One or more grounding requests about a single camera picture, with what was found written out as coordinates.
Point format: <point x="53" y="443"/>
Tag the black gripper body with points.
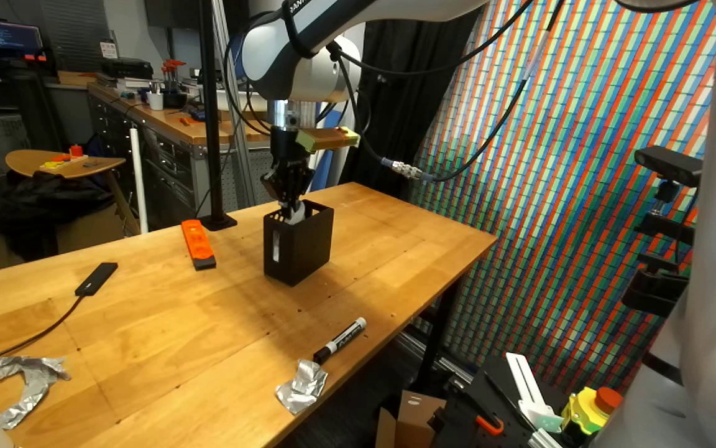
<point x="286" y="163"/>

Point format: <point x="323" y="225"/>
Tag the black perforated box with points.
<point x="299" y="252"/>

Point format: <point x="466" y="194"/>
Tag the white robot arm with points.
<point x="292" y="58"/>

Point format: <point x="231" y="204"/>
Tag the black vertical pole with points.
<point x="215" y="164"/>

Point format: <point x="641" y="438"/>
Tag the orange block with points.
<point x="197" y="244"/>

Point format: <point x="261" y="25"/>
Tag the black curtain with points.
<point x="390" y="107"/>

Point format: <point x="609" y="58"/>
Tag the thin white pole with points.
<point x="138" y="182"/>

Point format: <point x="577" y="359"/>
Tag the black and white marker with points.
<point x="339" y="340"/>

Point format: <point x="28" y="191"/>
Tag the small crumpled foil piece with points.
<point x="301" y="388"/>

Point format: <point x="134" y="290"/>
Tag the flat black device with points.
<point x="95" y="280"/>

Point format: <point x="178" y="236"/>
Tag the orange yellow toys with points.
<point x="63" y="157"/>

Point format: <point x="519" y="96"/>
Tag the black bag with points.
<point x="36" y="208"/>

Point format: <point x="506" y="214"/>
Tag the multicolour striped backdrop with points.
<point x="558" y="208"/>

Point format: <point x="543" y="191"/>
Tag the round wooden stool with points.
<point x="23" y="163"/>

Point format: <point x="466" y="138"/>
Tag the black clamp with orange trigger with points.
<point x="466" y="414"/>

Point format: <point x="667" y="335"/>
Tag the large crumpled foil strip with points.
<point x="38" y="372"/>

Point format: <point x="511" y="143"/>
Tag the computer monitor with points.
<point x="0" y="32"/>

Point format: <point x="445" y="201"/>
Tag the yellow red emergency stop button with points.
<point x="585" y="411"/>

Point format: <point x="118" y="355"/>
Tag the yellow green wrist camera mount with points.
<point x="328" y="138"/>

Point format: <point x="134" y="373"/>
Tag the white rail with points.
<point x="528" y="387"/>

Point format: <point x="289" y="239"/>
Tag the black camera stand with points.
<point x="659" y="225"/>

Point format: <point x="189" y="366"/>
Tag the black external camera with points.
<point x="670" y="164"/>

